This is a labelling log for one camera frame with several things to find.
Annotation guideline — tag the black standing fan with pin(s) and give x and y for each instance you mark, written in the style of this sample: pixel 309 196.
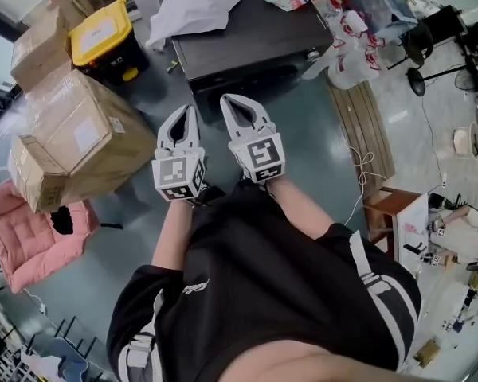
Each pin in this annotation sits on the black standing fan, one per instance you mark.
pixel 416 80

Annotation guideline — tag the large cardboard box white label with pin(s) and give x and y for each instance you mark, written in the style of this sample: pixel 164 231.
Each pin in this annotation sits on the large cardboard box white label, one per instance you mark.
pixel 87 133

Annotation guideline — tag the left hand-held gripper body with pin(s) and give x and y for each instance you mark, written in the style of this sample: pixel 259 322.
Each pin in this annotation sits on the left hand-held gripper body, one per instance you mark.
pixel 179 173

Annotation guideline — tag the person's right forearm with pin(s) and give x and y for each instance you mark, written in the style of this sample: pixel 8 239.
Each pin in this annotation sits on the person's right forearm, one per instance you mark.
pixel 302 213

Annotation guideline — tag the person's black trousers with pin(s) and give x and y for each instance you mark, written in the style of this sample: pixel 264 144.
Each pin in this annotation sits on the person's black trousers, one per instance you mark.
pixel 231 213

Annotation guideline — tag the pale crumpled cloth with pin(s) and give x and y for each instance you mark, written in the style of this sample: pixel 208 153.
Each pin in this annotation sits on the pale crumpled cloth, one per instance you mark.
pixel 195 6

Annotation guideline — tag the brown slatted wooden pallet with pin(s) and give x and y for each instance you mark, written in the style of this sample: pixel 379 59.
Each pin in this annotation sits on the brown slatted wooden pallet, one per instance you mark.
pixel 362 133

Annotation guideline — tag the white storage shelves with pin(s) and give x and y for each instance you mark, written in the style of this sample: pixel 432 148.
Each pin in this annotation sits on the white storage shelves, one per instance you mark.
pixel 8 340

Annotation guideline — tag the small cardboard box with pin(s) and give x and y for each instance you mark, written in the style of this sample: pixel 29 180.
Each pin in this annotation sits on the small cardboard box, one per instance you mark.
pixel 36 181

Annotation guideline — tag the person's left forearm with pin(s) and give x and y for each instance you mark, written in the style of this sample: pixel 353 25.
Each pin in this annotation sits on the person's left forearm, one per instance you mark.
pixel 171 237

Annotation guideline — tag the black chair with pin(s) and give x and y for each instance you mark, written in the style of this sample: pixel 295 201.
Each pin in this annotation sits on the black chair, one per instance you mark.
pixel 418 42

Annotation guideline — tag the brown wooden stool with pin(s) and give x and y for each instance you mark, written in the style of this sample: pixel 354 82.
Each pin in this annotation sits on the brown wooden stool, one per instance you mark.
pixel 386 205

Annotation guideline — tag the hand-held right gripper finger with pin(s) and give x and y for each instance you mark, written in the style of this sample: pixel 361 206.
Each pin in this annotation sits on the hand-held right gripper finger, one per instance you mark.
pixel 230 127
pixel 265 119

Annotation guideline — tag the person's black shirt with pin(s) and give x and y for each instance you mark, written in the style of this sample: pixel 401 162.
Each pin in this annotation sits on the person's black shirt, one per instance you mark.
pixel 263 305

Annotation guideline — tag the blue chair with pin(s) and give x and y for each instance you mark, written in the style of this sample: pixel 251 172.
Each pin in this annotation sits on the blue chair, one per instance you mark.
pixel 69 360

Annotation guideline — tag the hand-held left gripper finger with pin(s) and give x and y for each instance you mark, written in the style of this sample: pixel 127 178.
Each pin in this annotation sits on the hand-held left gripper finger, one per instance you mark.
pixel 163 137
pixel 194 133

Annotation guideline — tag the white table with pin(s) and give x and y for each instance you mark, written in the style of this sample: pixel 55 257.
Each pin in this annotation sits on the white table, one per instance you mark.
pixel 412 229

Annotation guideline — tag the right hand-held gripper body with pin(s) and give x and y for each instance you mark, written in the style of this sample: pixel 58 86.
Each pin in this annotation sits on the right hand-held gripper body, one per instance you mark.
pixel 263 155

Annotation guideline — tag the clear plastic bag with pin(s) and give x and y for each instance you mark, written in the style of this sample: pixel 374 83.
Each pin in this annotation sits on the clear plastic bag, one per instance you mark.
pixel 382 6

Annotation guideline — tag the black bin yellow lid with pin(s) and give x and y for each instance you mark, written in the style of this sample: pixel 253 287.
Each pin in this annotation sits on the black bin yellow lid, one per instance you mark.
pixel 103 42

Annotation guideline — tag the person's face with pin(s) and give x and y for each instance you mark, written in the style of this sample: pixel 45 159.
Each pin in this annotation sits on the person's face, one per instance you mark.
pixel 302 366

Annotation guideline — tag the white red-printed plastic bags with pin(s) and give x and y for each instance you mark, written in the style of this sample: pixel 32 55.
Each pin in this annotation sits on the white red-printed plastic bags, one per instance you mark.
pixel 354 54

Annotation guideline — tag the white round basket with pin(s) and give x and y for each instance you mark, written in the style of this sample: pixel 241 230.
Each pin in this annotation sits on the white round basket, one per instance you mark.
pixel 464 139

